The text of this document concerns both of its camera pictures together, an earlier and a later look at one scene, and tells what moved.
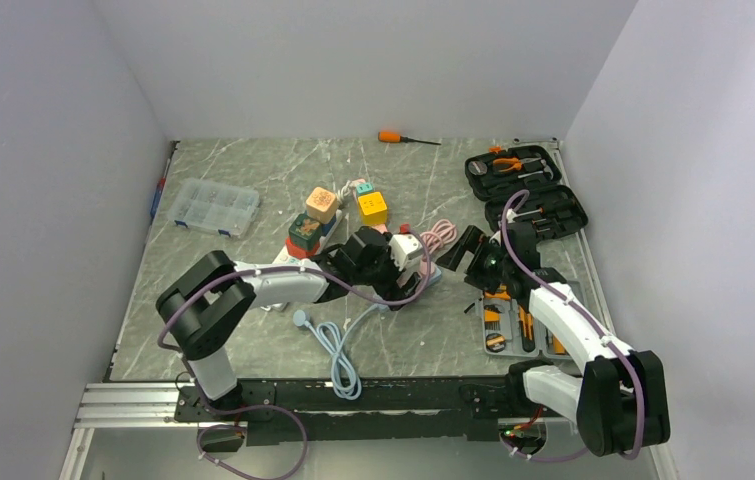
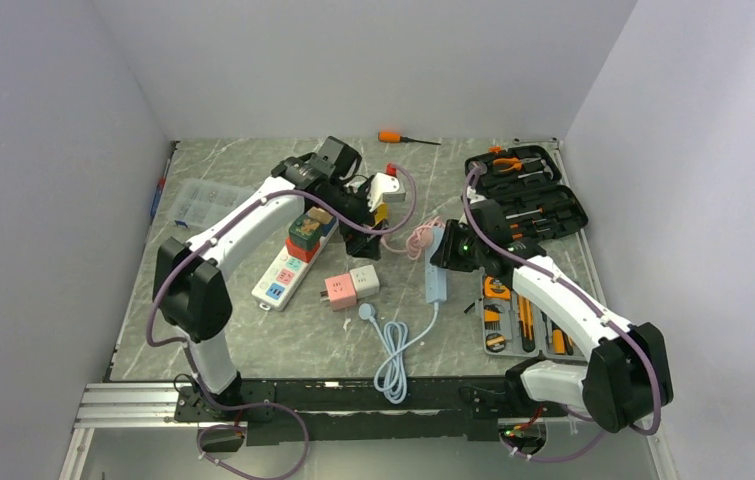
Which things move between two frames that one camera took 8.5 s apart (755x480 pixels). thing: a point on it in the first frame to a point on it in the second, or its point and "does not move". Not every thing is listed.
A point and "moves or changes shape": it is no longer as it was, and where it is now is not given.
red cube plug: x=301 y=252 does not move
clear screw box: x=216 y=207 does not move
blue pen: x=158 y=192 does not move
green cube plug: x=305 y=230 does not move
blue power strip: x=423 y=284 to x=436 y=279
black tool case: x=523 y=184 does not move
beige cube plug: x=321 y=205 does not move
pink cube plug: x=420 y=267 moves or changes shape
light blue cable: x=345 y=380 to x=391 y=377
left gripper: x=391 y=291 to x=360 y=243
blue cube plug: x=325 y=228 does not move
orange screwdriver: x=395 y=137 does not move
